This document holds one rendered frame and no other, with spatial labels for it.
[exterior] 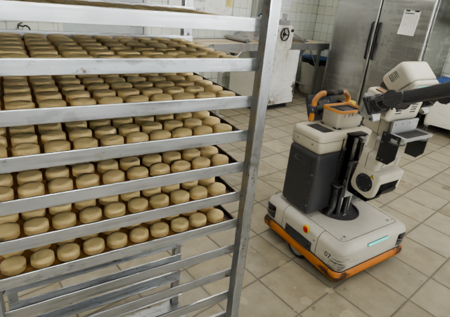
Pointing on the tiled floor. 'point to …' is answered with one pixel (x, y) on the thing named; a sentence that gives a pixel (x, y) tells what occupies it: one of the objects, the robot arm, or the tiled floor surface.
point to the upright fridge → (385, 32)
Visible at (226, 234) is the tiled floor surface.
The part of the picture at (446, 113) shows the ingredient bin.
